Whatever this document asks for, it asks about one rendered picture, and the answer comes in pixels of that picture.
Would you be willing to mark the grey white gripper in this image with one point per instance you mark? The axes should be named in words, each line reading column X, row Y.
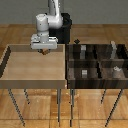
column 44, row 41

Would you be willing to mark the brown bread loaf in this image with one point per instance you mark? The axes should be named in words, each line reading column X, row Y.
column 44, row 51

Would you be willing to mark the dark wooden compartment bin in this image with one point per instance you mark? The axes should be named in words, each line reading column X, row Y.
column 96, row 81

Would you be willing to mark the light wooden bin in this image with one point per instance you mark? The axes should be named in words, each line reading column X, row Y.
column 33, row 66

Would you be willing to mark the small dark diamond marker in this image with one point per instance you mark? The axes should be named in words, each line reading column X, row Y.
column 77, row 41

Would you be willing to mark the tall grey carton shape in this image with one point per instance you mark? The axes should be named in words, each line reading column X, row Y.
column 82, row 52

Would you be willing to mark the small grey cube shape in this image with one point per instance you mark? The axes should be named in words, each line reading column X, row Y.
column 84, row 73

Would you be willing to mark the grey metal table leg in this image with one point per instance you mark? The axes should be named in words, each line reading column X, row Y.
column 16, row 106
column 26, row 96
column 104, row 96
column 72, row 106
column 59, row 106

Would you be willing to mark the tall grey box shape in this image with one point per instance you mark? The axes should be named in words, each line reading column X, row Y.
column 114, row 49

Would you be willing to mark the small grey can shape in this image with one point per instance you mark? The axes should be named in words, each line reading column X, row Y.
column 117, row 69

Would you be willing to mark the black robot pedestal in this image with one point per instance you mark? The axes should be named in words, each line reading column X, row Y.
column 64, row 30

